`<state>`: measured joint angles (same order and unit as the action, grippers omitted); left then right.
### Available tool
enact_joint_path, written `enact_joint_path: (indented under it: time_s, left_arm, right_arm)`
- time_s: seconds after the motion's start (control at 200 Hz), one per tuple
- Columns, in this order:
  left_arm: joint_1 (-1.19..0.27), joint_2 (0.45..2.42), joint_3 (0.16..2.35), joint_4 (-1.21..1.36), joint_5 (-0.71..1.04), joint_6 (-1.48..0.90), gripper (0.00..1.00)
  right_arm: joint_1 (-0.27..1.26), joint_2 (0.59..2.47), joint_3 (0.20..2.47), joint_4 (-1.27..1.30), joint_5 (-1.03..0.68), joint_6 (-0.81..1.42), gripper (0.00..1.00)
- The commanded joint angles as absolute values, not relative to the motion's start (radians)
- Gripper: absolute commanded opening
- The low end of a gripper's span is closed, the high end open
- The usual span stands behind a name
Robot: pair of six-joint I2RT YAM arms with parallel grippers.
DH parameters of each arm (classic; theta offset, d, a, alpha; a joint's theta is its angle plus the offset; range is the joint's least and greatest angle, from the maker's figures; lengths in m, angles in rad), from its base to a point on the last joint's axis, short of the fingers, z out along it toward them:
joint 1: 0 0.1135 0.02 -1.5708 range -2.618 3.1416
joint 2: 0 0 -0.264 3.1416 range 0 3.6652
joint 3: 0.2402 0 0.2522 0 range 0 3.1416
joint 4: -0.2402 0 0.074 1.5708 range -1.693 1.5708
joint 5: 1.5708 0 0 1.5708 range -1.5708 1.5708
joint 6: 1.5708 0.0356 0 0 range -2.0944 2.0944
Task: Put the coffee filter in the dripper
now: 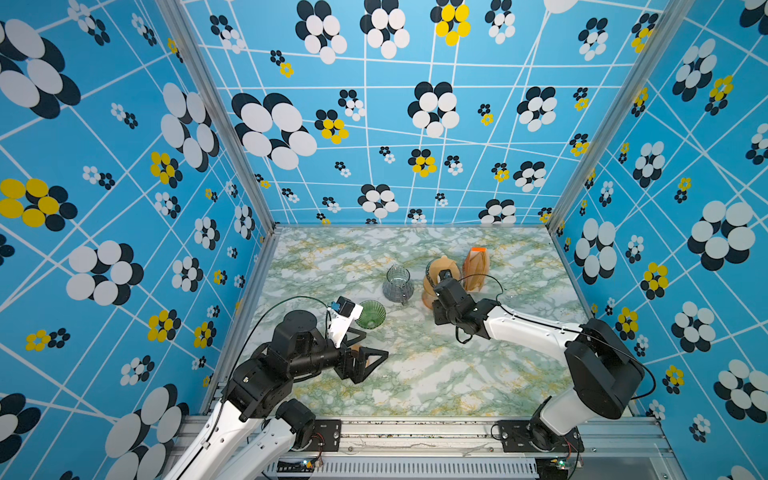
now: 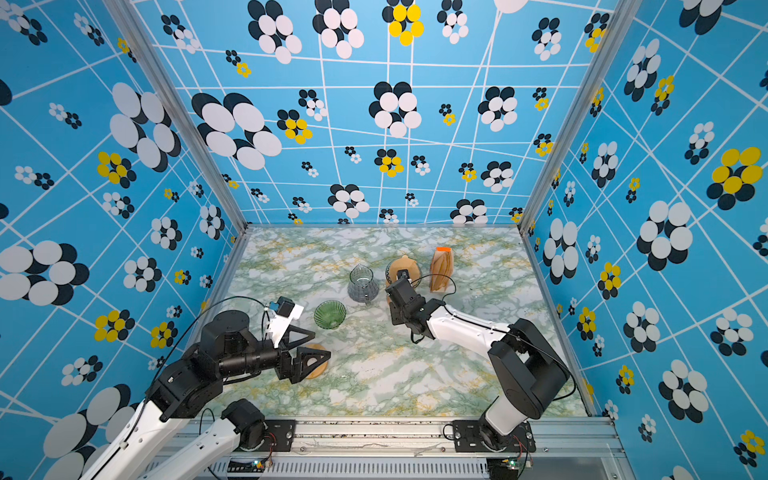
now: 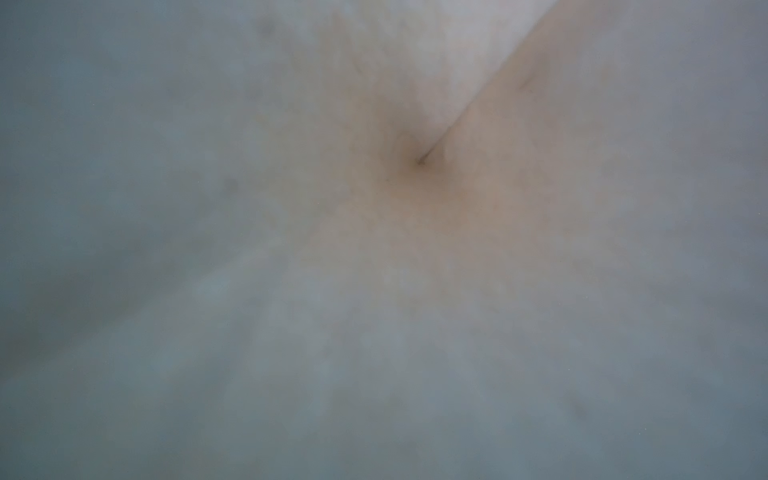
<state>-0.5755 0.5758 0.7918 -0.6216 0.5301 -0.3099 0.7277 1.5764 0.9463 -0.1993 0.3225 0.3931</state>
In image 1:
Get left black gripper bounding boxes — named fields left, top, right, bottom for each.
left=291, top=326, right=390, bottom=382

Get clear grey glass dripper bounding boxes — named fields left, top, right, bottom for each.
left=424, top=260, right=462, bottom=289

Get green glass dripper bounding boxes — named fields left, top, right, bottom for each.
left=356, top=300, right=386, bottom=330

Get grey glass pitcher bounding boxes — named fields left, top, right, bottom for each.
left=382, top=264, right=414, bottom=304

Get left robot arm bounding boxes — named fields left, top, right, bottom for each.
left=167, top=302, right=389, bottom=479

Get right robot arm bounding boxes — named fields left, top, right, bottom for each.
left=433, top=277, right=645, bottom=451

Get orange coffee filter box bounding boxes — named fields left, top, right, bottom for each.
left=462, top=247, right=490, bottom=292

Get left green circuit board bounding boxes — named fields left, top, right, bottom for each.
left=276, top=458, right=323, bottom=474

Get green circuit board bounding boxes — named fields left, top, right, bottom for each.
left=276, top=458, right=323, bottom=474
left=535, top=458, right=570, bottom=480

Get right green circuit board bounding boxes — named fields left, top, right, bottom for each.
left=535, top=458, right=570, bottom=480

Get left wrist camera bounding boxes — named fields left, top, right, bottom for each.
left=327, top=296, right=363, bottom=348

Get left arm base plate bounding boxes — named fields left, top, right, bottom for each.
left=290, top=419, right=342, bottom=453

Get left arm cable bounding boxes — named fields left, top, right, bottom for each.
left=221, top=295, right=337, bottom=421

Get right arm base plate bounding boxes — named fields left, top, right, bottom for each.
left=491, top=419, right=584, bottom=455

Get aluminium front rail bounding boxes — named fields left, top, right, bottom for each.
left=161, top=415, right=685, bottom=480

